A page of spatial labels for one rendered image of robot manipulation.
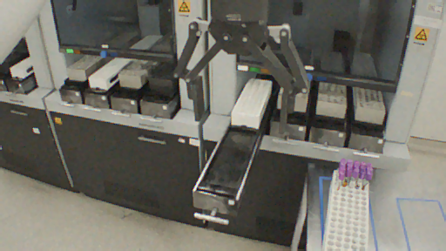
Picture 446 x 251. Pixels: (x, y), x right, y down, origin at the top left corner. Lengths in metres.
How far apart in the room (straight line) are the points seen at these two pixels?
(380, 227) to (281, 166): 0.59
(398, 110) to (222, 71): 0.70
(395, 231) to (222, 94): 0.84
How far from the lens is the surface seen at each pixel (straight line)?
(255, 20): 0.43
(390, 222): 0.98
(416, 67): 1.30
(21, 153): 2.32
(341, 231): 0.83
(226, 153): 1.12
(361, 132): 1.30
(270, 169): 1.43
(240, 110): 1.24
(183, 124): 1.42
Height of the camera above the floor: 1.50
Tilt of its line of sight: 33 degrees down
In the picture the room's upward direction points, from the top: straight up
